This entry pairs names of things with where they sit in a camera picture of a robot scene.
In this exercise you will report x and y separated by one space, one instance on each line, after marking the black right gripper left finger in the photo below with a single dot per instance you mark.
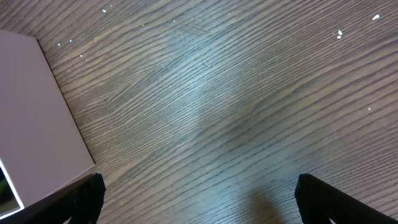
78 203

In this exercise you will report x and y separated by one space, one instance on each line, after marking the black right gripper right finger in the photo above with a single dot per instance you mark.
320 203

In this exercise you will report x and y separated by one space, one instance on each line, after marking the green toothbrush with cap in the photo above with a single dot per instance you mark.
3 185

